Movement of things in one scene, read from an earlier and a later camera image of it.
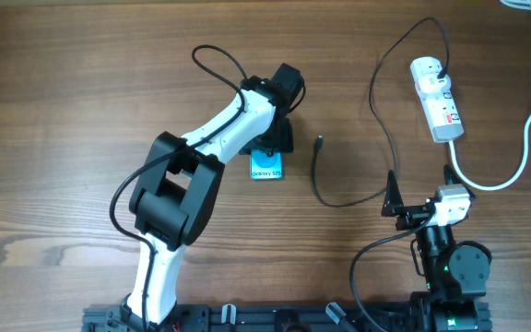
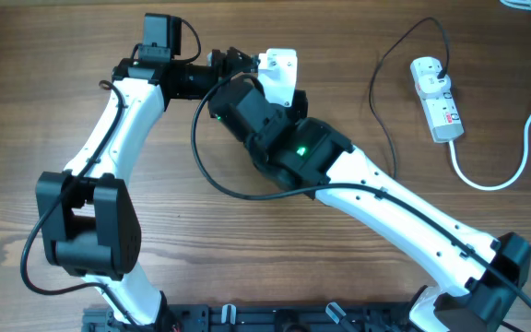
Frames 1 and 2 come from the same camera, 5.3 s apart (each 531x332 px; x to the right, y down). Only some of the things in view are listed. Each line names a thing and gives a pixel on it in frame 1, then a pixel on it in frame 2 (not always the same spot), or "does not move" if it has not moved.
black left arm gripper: (284, 142) → (235, 62)
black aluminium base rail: (427, 314) does not move
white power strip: (441, 111) does not move
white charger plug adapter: (431, 84) does not move
